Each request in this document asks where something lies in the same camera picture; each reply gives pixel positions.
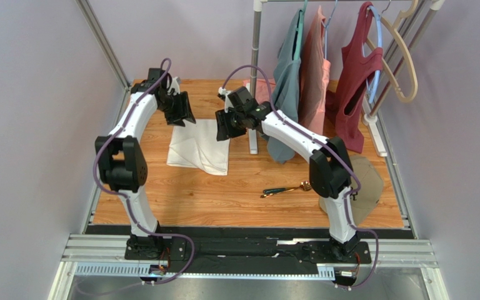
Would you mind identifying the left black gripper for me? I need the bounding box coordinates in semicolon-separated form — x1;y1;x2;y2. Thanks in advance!
158;92;196;128

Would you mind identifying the white cloth napkin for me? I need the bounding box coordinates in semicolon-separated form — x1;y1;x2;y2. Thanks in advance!
166;119;229;176

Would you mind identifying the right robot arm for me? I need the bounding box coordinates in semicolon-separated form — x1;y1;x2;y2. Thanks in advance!
216;86;359;261

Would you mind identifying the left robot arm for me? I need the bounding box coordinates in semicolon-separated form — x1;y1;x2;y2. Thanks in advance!
94;67;196;260

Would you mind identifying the pink cloth on table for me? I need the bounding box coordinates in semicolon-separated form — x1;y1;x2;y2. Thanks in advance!
254;78;276;104

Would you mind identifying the grey-blue hanging shirt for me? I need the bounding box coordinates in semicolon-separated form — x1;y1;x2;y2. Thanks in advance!
262;12;301;164

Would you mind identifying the salmon pink hanging shirt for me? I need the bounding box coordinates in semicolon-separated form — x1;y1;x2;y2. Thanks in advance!
298;7;331;134

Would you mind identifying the teal hanger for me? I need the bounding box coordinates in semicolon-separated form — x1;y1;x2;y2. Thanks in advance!
292;0;309;61

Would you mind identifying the dark red tank top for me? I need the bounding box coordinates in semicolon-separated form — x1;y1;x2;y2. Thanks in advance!
326;1;383;153

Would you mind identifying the metal clothes rack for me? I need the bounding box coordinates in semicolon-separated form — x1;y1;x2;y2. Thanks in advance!
244;0;446;158

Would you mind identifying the tan baseball cap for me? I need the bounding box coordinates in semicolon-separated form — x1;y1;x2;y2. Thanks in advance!
318;154;385;226

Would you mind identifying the light blue hanger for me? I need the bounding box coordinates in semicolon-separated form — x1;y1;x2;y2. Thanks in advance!
360;4;384;105

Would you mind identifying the beige wooden hanger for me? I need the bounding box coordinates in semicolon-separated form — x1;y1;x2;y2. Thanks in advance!
374;1;419;108

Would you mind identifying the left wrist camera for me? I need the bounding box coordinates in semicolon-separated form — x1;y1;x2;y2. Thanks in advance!
169;76;181;95

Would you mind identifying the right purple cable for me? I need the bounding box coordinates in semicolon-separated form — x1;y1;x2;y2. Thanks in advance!
221;64;379;290

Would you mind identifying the gold utensil dark handle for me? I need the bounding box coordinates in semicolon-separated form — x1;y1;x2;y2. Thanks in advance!
260;187;301;198

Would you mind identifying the gold fork green handle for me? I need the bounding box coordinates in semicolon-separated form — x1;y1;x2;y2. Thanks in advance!
260;181;312;198

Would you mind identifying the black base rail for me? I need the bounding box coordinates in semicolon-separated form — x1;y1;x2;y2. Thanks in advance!
85;225;416;279

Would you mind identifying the aluminium frame post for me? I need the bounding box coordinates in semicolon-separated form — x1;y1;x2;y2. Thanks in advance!
76;0;130;90

